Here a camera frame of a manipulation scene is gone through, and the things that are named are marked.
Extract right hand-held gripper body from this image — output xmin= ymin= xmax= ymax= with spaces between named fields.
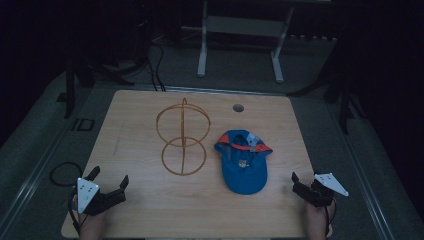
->
xmin=292 ymin=172 xmax=350 ymax=208

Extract person's left hand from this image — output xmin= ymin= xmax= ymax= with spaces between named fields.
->
xmin=78 ymin=209 xmax=108 ymax=240

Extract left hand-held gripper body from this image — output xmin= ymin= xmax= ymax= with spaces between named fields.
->
xmin=76 ymin=177 xmax=127 ymax=216

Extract left hand-held gripper cable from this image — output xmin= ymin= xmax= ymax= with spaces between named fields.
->
xmin=67 ymin=188 xmax=83 ymax=236

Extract person's right hand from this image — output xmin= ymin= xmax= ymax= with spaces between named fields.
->
xmin=305 ymin=200 xmax=335 ymax=240

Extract gold wire hat stand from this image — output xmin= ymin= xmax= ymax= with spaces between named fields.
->
xmin=155 ymin=97 xmax=212 ymax=177

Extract blue and orange cap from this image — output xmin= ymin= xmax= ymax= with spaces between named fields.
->
xmin=213 ymin=128 xmax=274 ymax=196

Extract black floor cables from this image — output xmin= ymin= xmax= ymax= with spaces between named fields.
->
xmin=145 ymin=41 xmax=168 ymax=92

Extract black cable loop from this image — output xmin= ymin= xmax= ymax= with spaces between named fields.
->
xmin=49 ymin=161 xmax=84 ymax=188

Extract black rectangular floor bracket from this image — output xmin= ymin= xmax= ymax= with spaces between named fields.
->
xmin=70 ymin=117 xmax=96 ymax=132

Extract white metal stand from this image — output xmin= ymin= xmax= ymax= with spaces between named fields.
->
xmin=196 ymin=0 xmax=297 ymax=85

